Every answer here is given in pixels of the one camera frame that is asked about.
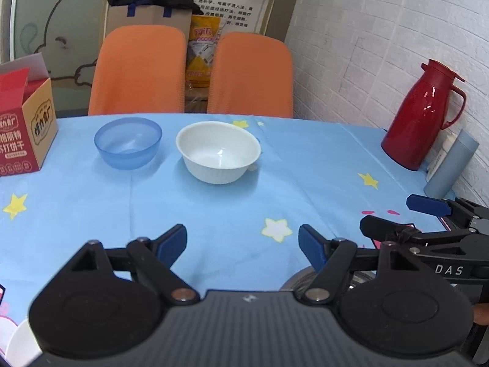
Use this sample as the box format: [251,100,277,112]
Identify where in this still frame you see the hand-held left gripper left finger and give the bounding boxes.
[69,224,201,306]

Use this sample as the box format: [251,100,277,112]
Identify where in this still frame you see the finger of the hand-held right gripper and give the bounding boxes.
[406,194,489,234]
[360,215,474,253]

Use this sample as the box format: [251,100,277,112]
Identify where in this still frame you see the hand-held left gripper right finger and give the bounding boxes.
[294,224,419,306]

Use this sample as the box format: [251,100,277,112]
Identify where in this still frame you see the white bowl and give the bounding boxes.
[176,121,262,185]

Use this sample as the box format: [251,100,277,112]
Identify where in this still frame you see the blue plastic bowl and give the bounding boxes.
[94,118,163,170]

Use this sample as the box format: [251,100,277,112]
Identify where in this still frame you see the grey-blue bottle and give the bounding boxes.
[423,129,479,199]

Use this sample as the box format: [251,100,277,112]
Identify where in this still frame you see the cream bottle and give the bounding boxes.
[426,135,457,182]

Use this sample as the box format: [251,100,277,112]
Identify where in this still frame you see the blue cartoon tablecloth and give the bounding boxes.
[0,113,459,352]

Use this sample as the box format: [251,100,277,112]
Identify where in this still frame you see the red thermos jug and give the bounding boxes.
[381,59,467,171]

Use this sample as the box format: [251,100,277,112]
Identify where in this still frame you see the orange chair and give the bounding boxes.
[207,32,294,119]
[88,27,186,116]

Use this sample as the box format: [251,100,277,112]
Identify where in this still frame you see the yellow packet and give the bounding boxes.
[185,14,222,113]

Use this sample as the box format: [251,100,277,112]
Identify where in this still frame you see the red cracker box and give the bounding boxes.
[0,54,59,177]

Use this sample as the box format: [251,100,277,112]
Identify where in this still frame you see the brown paper bag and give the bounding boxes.
[104,3,192,43]

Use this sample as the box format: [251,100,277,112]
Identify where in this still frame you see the frosted glass door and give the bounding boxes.
[11,0,111,104]

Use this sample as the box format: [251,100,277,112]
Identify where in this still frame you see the framed wall poster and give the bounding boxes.
[109,0,279,41]

